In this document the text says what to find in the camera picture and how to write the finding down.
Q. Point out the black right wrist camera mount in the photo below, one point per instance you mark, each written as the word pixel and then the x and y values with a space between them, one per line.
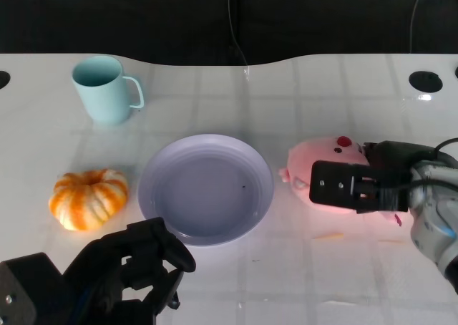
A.
pixel 332 185

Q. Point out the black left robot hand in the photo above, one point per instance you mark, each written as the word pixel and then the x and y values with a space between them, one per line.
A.
pixel 143 253

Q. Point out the orange white striped pumpkin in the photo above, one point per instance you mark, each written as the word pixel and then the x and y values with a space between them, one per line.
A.
pixel 86 199

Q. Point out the black round table grommet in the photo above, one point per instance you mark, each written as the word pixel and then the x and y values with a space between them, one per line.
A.
pixel 3 79
pixel 425 81

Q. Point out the light blue plastic cup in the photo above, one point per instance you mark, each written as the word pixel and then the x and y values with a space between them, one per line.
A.
pixel 103 96

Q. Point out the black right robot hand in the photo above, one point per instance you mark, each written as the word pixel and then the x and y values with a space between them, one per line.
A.
pixel 397 153

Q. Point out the small yellow stick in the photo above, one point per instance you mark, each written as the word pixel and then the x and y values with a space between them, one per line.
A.
pixel 329 236

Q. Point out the black backdrop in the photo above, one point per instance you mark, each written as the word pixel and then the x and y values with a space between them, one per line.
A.
pixel 143 17

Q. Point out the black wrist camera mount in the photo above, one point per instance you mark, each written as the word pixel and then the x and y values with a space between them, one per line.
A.
pixel 30 283
pixel 332 185

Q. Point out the pink plush doll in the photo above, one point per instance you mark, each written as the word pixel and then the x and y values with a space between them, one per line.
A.
pixel 307 153

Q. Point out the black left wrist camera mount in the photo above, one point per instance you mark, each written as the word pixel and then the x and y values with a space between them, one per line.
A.
pixel 30 283

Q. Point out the lavender plastic plate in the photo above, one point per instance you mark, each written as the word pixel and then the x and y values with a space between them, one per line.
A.
pixel 205 192

